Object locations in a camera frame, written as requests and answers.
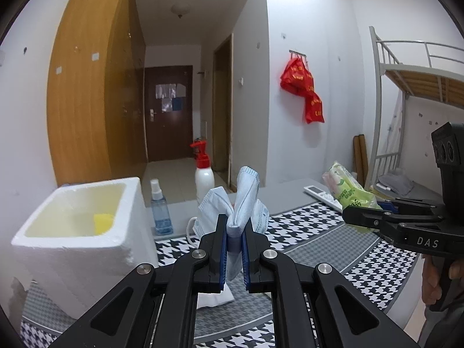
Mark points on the red plastic bag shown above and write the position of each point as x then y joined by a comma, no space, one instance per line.
297,76

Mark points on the white pump bottle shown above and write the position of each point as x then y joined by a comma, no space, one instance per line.
203,185

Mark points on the yellow foam net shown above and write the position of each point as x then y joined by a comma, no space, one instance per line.
103,223

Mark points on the blue spray bottle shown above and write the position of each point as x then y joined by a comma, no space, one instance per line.
161,217

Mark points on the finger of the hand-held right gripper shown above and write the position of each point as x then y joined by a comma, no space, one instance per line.
366,219
391,206

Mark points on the person's right hand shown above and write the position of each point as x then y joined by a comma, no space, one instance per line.
430,279

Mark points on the metal bunk bed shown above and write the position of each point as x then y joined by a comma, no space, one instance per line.
417,83

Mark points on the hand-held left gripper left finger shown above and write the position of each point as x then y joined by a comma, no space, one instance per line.
223,261

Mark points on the grey pillow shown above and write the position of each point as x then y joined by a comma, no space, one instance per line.
395,183

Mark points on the dark brown door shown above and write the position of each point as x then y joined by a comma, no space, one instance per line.
170,137

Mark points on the blue face mask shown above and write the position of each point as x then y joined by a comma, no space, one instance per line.
246,195

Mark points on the green wet wipes packet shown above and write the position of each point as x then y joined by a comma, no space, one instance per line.
344,188

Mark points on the wooden door frame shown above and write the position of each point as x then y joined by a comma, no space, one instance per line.
229,116

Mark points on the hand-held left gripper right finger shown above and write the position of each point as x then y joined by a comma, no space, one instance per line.
245,261

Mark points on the white remote control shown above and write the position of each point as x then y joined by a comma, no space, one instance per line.
319,192

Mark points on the metal wall hook rack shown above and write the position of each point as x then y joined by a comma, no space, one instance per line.
298,51

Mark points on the wooden wardrobe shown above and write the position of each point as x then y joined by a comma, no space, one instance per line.
79,98

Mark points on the person's right forearm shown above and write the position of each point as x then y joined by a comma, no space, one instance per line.
447,330

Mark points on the blue paper notice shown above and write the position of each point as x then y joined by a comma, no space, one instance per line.
177,104

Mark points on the white tissue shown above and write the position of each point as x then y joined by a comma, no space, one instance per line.
217,299

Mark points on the houndstooth table mat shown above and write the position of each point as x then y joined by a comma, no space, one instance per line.
319,232

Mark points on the white foam box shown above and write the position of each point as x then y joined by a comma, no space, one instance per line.
90,261

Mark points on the ceiling lamp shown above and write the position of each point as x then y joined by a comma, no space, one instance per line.
180,9

